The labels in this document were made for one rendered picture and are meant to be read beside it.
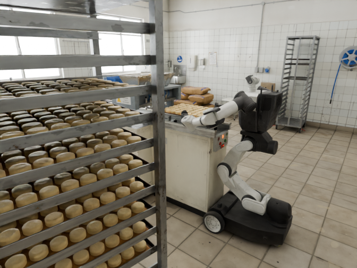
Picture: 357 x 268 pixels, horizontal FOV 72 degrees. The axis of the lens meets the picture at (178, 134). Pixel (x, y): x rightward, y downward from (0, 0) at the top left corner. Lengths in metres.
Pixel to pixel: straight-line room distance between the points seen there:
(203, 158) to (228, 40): 4.74
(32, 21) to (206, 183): 1.92
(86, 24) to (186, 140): 1.69
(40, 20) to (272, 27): 5.77
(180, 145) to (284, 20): 4.44
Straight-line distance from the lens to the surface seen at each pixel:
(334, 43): 5.93
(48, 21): 0.68
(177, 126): 2.28
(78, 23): 0.70
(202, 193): 2.37
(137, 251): 1.09
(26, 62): 0.66
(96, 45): 1.17
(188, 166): 2.33
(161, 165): 0.86
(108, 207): 0.85
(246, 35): 6.41
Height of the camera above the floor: 1.52
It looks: 18 degrees down
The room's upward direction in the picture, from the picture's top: straight up
